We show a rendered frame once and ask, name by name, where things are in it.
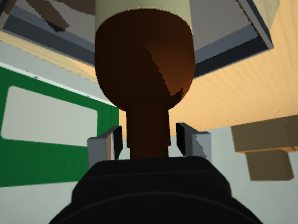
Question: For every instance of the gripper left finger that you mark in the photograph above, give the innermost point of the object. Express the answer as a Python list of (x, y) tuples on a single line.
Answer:
[(107, 146)]

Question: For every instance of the green plastic crate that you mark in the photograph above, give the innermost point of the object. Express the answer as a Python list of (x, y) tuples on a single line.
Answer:
[(44, 130)]

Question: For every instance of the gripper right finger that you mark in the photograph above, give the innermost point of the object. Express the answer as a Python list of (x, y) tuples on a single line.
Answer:
[(191, 142)]

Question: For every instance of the dark brown bottle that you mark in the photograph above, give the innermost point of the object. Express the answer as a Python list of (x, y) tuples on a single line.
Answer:
[(144, 65)]

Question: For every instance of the dark grey tray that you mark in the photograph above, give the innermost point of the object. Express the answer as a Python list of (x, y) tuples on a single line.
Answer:
[(225, 32)]

